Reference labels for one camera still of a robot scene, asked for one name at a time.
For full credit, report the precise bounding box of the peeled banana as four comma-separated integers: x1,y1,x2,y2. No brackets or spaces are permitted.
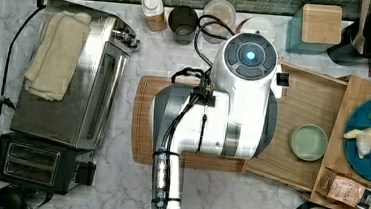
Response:
343,127,371,158

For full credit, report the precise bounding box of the clear lidded jar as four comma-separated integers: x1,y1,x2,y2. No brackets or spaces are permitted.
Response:
202,0,236,44

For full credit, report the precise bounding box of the teal box wooden lid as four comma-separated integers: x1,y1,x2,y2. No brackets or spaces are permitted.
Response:
285,4,342,55

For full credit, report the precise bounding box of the black round object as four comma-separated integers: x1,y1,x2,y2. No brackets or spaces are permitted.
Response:
0,185,53,209

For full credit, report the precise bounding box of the dark glass cup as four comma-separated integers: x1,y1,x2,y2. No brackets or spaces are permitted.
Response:
168,5,198,45

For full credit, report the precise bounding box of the green ceramic bowl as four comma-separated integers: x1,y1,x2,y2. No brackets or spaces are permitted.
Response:
289,124,328,162

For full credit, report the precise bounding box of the wooden spoon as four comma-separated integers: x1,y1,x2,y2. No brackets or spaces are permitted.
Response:
352,0,371,54

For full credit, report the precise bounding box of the cream folded towel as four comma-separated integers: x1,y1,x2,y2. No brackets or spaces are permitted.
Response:
24,11,92,101

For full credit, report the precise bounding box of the black power cable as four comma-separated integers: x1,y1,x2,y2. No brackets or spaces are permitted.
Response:
0,0,49,143

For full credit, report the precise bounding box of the white plate stack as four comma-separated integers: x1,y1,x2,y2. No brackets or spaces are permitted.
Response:
236,17,276,42

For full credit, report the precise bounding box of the wooden cutting board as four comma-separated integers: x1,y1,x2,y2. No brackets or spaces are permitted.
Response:
131,75,246,172

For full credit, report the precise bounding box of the wooden drawer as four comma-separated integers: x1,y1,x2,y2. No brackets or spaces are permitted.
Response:
244,62,348,192

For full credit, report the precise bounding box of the black utensil pot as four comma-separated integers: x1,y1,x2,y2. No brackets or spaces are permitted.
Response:
327,14,371,66

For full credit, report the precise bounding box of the stainless toaster oven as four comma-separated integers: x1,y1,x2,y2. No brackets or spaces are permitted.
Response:
10,0,139,149

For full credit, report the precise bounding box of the orange tea packet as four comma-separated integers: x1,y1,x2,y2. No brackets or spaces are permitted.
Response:
327,176,366,207

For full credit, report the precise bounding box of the black slot toaster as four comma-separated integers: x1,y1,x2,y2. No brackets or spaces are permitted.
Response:
0,130,100,199

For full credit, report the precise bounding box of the white lidded bottle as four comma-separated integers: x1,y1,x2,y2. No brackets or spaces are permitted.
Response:
141,0,168,32

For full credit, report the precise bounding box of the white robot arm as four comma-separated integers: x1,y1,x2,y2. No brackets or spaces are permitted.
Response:
150,33,289,209

